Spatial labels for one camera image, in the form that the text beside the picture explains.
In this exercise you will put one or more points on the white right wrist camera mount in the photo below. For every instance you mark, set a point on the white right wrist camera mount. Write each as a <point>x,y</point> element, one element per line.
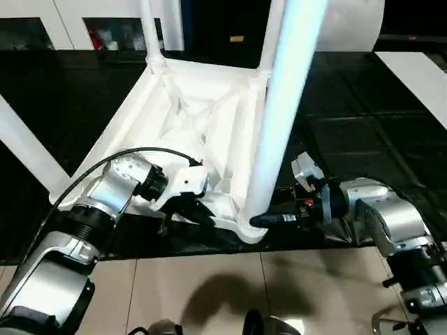
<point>307,171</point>

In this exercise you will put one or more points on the grey cushion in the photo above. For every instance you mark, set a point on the grey cushion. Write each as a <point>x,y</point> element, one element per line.
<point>349,28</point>

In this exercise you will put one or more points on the silver metal stand frame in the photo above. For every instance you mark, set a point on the silver metal stand frame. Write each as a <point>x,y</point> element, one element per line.
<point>377,322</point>

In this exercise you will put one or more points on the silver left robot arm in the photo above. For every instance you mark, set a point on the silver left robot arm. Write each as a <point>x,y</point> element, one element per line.
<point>80,234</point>

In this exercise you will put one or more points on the black robot right foot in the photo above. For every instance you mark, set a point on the black robot right foot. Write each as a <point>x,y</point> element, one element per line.
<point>269,324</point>

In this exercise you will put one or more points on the small tan label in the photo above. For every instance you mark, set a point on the small tan label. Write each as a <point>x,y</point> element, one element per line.
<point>236,38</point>

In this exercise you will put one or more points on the black floor stand foot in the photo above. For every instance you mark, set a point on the black floor stand foot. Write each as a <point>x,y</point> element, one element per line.
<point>390,282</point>

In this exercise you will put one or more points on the white plastic table leg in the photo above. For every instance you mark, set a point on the white plastic table leg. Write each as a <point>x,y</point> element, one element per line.
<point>152,35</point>
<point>24,143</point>
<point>270,35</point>
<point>283,104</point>

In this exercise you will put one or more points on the black sofa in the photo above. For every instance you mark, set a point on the black sofa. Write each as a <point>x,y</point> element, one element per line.
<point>216,21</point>

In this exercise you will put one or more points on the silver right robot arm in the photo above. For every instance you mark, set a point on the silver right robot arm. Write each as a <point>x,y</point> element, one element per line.
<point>391,216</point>

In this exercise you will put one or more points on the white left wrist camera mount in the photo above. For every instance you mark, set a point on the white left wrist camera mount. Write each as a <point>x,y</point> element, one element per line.
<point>188,179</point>

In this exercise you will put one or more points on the white flat board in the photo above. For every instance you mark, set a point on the white flat board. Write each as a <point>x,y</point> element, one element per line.
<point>415,90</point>

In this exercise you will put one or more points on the white plastic table top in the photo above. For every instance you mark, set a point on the white plastic table top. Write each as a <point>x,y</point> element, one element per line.
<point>192,104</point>

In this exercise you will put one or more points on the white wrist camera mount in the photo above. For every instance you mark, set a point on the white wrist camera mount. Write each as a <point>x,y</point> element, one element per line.
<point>307,171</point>
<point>188,179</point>

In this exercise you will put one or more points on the black television with red logo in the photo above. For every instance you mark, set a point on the black television with red logo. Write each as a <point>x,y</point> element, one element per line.
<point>412,38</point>

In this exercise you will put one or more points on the white sideboard cabinet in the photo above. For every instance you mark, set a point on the white sideboard cabinet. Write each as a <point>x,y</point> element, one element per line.
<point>70,17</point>

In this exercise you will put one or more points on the red packet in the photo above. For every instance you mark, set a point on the red packet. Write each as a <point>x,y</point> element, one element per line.
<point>95,41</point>

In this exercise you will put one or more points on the black work mat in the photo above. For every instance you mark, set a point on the black work mat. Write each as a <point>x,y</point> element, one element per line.
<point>366,132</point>

